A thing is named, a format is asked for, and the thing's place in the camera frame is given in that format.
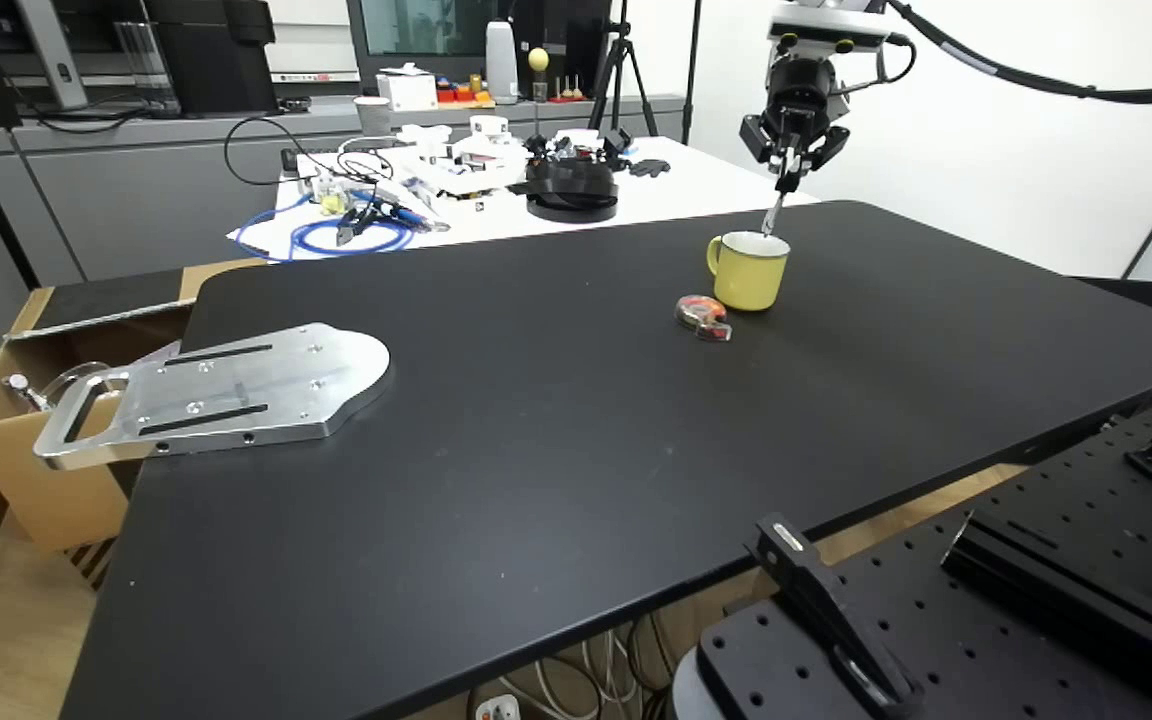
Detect small orange tape roll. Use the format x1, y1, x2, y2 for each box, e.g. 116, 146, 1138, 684
673, 292, 739, 346

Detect white and black pen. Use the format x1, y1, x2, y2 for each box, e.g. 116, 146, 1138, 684
761, 182, 789, 243

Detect small red objects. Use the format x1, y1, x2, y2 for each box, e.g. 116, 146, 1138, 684
435, 77, 492, 112

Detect black camera tripod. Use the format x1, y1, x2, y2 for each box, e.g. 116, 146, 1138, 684
587, 0, 659, 135

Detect small white box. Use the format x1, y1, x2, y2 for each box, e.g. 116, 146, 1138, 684
371, 65, 442, 118

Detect thin black cable loop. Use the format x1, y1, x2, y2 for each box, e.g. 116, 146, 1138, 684
219, 112, 307, 191

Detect large brown cardboard box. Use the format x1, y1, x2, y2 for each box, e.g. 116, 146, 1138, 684
0, 255, 273, 591

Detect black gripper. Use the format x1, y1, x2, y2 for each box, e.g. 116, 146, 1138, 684
735, 47, 857, 202

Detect silver metal mounting plate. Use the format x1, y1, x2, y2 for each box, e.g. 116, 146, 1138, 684
29, 319, 397, 474

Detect white electronics clutter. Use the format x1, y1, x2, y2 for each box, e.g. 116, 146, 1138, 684
294, 118, 532, 218

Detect black flat sheet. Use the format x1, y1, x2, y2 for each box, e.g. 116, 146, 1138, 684
35, 263, 194, 332

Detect black round headset case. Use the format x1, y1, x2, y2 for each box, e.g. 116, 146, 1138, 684
519, 134, 626, 223

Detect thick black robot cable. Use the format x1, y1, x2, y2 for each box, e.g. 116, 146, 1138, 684
883, 0, 1152, 107

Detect black metal rail block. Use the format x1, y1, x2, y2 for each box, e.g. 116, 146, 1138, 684
940, 514, 1152, 714

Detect dark glass window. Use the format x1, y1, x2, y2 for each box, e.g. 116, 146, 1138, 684
347, 0, 517, 83

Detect black perforated breadboard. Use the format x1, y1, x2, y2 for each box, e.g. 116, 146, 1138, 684
673, 398, 1152, 720

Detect yellow mug with bear print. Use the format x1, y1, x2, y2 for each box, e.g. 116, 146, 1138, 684
706, 228, 795, 316

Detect blue coiled cable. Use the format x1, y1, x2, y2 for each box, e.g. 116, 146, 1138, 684
283, 205, 421, 261

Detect white table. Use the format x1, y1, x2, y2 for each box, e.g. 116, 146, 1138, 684
225, 126, 822, 263

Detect black camera clamp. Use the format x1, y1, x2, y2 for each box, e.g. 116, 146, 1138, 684
751, 515, 926, 718

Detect white cylindrical canister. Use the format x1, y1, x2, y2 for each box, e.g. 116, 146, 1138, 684
484, 17, 526, 107

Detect black desktop computer case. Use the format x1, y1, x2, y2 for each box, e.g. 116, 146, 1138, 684
145, 0, 281, 118

